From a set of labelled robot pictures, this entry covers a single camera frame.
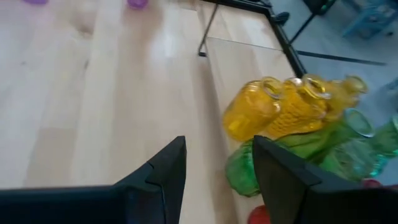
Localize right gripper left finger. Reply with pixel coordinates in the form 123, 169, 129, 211
113, 135, 188, 224

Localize black computer with green lights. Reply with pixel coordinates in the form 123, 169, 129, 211
302, 0, 337, 16

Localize green wide-rim fluted glass vase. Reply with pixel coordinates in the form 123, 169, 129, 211
224, 108, 376, 198

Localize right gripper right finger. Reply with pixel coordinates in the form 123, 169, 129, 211
252, 134, 362, 224

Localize yellow ribbed glass vase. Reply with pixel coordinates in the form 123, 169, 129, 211
222, 77, 285, 143

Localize tall green hobnail glass vase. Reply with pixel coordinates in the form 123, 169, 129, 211
319, 113, 398, 184

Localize yellow hobnail glass vase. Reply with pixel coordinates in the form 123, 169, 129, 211
264, 73, 332, 140

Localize purple swirl glass vase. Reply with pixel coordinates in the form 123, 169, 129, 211
126, 0, 150, 11

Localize blue-framed wooden desk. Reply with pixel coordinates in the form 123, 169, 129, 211
341, 0, 398, 40

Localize black metal shelf frame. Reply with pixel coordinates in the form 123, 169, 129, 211
198, 2, 318, 58

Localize wooden shelf board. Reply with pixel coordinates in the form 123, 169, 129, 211
205, 36, 297, 224

